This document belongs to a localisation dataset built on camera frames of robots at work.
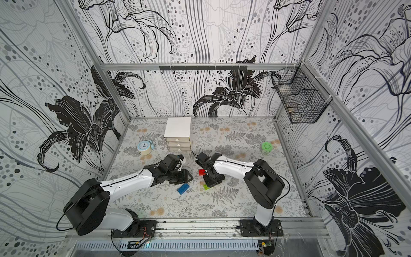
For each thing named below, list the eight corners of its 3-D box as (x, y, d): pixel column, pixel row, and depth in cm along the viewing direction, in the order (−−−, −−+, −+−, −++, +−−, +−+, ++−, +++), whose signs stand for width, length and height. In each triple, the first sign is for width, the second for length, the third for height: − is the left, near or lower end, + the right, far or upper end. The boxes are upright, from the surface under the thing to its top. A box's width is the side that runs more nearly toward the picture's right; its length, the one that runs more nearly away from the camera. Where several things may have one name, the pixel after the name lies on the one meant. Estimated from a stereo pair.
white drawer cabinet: (168, 151, 102) (162, 138, 91) (172, 131, 114) (167, 117, 102) (191, 151, 102) (188, 138, 91) (193, 131, 113) (191, 116, 102)
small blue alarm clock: (137, 155, 101) (135, 150, 97) (141, 144, 106) (138, 140, 102) (152, 154, 101) (150, 150, 97) (155, 144, 106) (153, 140, 102)
